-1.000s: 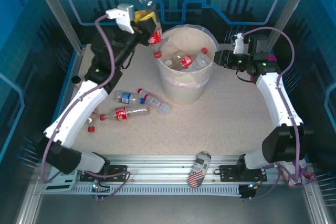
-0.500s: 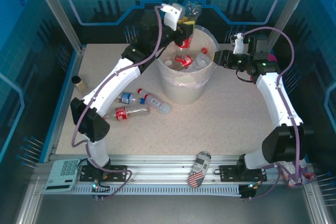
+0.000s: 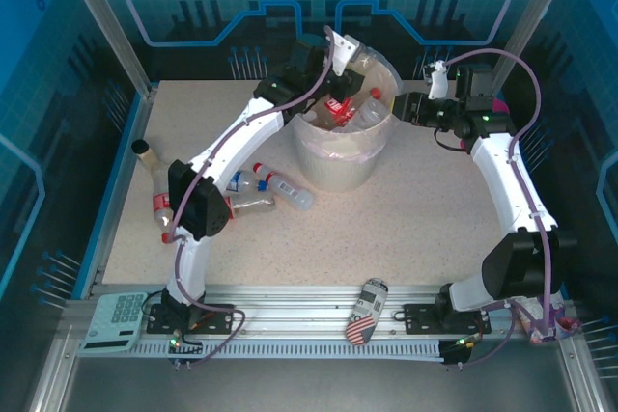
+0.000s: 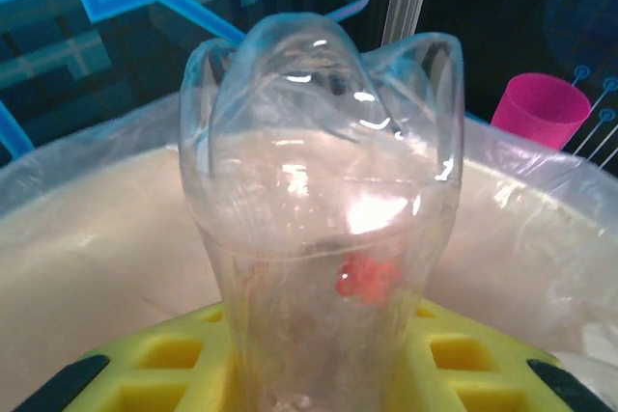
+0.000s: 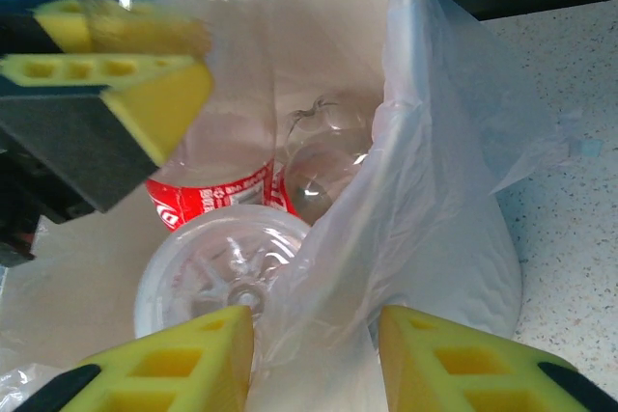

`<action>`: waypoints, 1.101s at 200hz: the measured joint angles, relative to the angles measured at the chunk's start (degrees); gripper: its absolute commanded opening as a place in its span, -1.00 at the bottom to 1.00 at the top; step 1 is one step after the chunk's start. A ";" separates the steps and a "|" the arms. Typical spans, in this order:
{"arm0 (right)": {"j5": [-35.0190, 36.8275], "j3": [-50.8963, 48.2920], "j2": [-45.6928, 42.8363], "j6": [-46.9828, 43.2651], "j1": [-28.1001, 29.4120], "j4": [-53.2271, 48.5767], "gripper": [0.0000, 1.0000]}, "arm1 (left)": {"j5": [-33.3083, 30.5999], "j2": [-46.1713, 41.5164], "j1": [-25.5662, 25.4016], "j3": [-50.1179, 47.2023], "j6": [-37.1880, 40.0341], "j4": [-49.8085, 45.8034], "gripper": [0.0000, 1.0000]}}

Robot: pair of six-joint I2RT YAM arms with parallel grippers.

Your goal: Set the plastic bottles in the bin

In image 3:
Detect clear red label cola bottle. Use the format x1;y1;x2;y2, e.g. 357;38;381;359
222;191;277;220
323;96;358;129
152;163;176;245

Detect clear red white label bottle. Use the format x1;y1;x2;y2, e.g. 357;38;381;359
354;87;393;129

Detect cream plastic waste bin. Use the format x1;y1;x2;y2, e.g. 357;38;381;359
289;33;406;194

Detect blue label clear bottle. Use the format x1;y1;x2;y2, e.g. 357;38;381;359
225;169;269;197

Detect clear plastic bin liner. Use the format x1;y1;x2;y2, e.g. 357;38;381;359
289;33;406;162

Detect pink plastic goblet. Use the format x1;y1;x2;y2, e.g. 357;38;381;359
461;97;509;151

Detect white label red cap bottle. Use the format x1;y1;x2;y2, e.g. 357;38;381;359
252;162;316;212

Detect crushed flag print can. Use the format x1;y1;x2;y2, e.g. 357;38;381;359
346;278;390;346

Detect purple white snack pouch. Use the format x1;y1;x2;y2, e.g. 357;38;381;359
519;298;580;345

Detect pale green calculator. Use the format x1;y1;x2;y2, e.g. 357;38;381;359
76;291;149;353

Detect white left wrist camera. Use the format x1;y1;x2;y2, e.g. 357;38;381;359
329;33;362;79

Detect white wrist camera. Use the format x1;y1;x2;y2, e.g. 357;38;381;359
423;59;451;100
329;33;362;79

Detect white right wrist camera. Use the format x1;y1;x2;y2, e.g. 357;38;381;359
423;59;451;100

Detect aluminium frame post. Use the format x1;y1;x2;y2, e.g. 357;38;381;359
484;0;583;98
53;0;156;98

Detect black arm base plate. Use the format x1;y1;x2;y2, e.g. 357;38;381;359
402;303;492;336
146;303;237;336

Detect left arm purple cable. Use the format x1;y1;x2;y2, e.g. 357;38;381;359
166;25;338;368

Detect aluminium mounting rail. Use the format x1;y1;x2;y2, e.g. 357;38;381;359
62;283;583;342

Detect black cable connector block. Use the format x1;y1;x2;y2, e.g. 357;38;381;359
166;329;205;368
439;334;484;368

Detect white slotted cable duct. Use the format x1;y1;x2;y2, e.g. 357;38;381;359
129;338;445;361

